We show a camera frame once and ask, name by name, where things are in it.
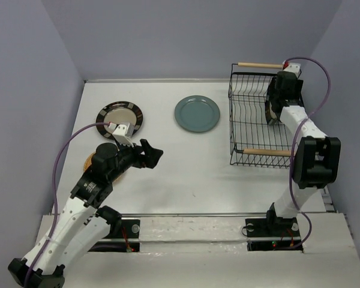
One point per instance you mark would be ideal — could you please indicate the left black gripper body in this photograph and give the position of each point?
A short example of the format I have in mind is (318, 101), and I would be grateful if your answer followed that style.
(130, 156)

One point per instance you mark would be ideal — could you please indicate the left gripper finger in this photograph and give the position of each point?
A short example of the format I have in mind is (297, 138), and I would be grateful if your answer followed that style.
(149, 162)
(148, 152)

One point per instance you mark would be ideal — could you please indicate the teal plate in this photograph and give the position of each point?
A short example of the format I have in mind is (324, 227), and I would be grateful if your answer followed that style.
(197, 114)

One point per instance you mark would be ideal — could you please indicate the black rimmed plate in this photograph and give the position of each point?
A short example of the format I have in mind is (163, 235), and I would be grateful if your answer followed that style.
(122, 112)
(270, 116)

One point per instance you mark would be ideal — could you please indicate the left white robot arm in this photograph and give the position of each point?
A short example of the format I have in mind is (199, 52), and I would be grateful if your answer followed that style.
(84, 219)

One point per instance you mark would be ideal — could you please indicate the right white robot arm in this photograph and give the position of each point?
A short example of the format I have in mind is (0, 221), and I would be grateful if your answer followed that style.
(314, 157)

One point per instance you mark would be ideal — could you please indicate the orange woven coaster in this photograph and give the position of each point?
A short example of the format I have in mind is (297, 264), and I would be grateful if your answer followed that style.
(88, 163)

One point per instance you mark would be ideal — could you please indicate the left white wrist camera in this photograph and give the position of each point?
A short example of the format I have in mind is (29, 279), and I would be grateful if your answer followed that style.
(122, 133)

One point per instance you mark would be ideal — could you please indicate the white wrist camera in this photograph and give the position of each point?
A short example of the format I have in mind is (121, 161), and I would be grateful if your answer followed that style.
(292, 68)
(122, 133)

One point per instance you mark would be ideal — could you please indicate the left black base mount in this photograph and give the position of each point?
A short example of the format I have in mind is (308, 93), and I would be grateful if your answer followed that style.
(122, 239)

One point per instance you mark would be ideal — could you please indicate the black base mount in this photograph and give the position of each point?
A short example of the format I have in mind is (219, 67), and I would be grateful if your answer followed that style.
(122, 239)
(263, 236)

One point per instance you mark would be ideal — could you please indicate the black wire dish rack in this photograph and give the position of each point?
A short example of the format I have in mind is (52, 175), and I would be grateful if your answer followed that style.
(255, 139)

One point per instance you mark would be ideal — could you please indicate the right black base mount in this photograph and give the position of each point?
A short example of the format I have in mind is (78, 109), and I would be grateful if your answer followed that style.
(263, 236)

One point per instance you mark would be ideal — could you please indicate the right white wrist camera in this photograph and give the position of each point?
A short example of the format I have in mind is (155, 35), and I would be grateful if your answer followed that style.
(292, 68)

